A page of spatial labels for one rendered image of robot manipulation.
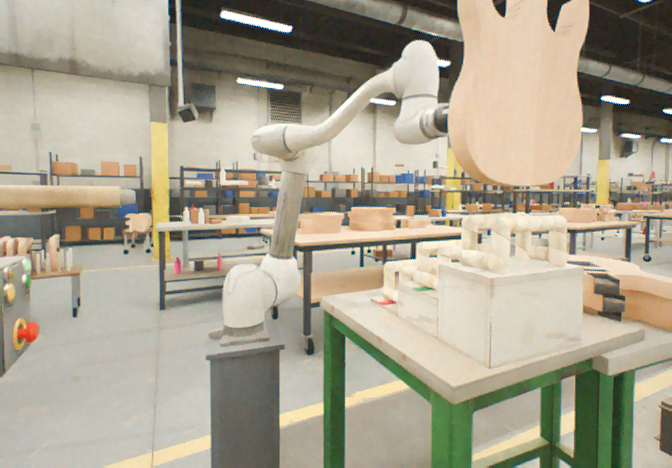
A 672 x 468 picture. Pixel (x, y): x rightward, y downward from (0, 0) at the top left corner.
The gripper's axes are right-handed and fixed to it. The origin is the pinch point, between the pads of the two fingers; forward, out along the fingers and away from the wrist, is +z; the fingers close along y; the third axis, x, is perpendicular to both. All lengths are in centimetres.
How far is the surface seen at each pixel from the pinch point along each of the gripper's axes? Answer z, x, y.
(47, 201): -6, -22, 83
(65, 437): -164, -148, 120
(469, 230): -0.4, -27.9, 10.1
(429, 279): -11.4, -41.0, 11.4
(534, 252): 1.9, -33.3, -7.4
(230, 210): -982, -79, -63
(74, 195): -6, -21, 80
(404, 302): -18, -48, 14
